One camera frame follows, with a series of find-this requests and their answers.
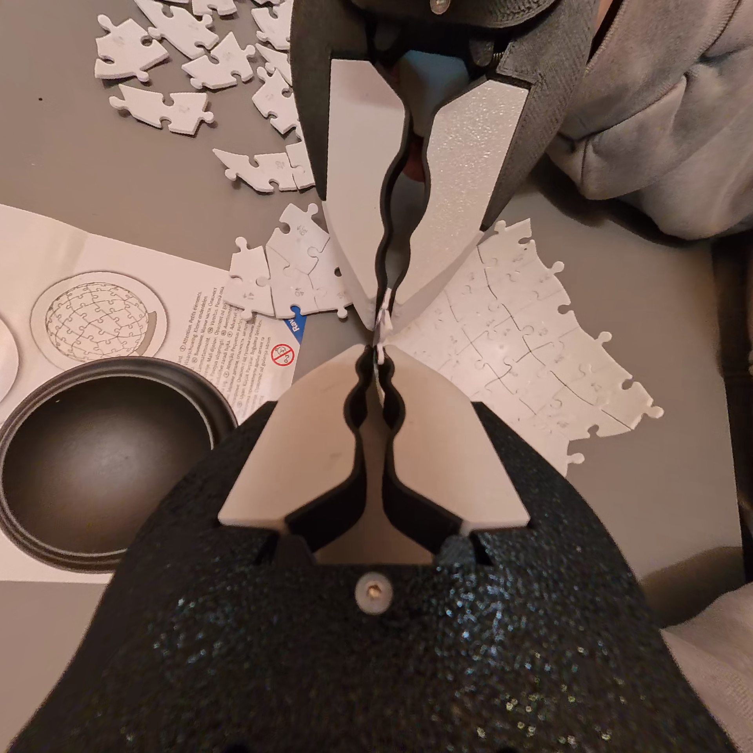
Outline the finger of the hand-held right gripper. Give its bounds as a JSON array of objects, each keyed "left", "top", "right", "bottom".
[
  {"left": 390, "top": 78, "right": 528, "bottom": 323},
  {"left": 322, "top": 58, "right": 408, "bottom": 328}
]

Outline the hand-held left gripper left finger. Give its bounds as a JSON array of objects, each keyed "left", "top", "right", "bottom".
[{"left": 216, "top": 343, "right": 376, "bottom": 554}]

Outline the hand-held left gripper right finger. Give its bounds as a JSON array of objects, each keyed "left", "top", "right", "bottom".
[{"left": 380, "top": 346, "right": 534, "bottom": 555}]

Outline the large assembled white puzzle section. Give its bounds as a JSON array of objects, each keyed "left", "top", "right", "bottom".
[{"left": 374, "top": 219, "right": 664, "bottom": 477}]

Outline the person's right forearm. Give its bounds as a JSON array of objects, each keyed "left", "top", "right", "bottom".
[{"left": 547, "top": 0, "right": 753, "bottom": 239}]

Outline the three-piece white puzzle strip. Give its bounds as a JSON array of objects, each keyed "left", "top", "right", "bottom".
[{"left": 213, "top": 141, "right": 315, "bottom": 192}]

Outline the four-piece white puzzle section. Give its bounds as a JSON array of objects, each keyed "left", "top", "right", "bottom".
[{"left": 226, "top": 203, "right": 354, "bottom": 321}]

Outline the pile of loose puzzle pieces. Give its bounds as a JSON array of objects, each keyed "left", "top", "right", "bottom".
[{"left": 94, "top": 0, "right": 307, "bottom": 142}]

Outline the black round puzzle stand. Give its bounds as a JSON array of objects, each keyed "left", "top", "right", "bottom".
[{"left": 0, "top": 357, "right": 239, "bottom": 574}]

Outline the person's right hand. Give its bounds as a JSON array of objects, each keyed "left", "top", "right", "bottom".
[{"left": 403, "top": 132, "right": 430, "bottom": 183}]

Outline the white instruction sheet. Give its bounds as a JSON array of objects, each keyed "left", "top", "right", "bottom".
[{"left": 0, "top": 203, "right": 308, "bottom": 584}]

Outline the person's grey clothing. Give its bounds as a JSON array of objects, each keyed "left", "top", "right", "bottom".
[{"left": 641, "top": 547, "right": 753, "bottom": 753}]

